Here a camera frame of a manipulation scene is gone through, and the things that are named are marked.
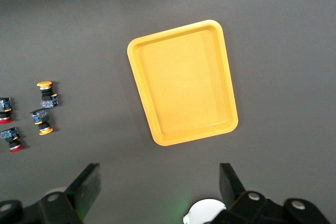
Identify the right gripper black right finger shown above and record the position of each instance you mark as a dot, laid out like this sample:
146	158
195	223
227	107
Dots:
231	187

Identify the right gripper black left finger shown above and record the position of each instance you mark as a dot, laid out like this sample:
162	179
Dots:
86	190

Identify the yellow mushroom push button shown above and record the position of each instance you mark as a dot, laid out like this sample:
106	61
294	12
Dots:
48	102
39	116

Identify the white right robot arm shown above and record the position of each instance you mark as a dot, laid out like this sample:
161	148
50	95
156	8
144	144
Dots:
204	211

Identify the red mushroom push button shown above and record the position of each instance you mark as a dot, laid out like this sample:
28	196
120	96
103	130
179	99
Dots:
5	104
10	134

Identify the yellow plastic tray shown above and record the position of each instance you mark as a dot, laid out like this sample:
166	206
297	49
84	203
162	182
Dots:
183	82

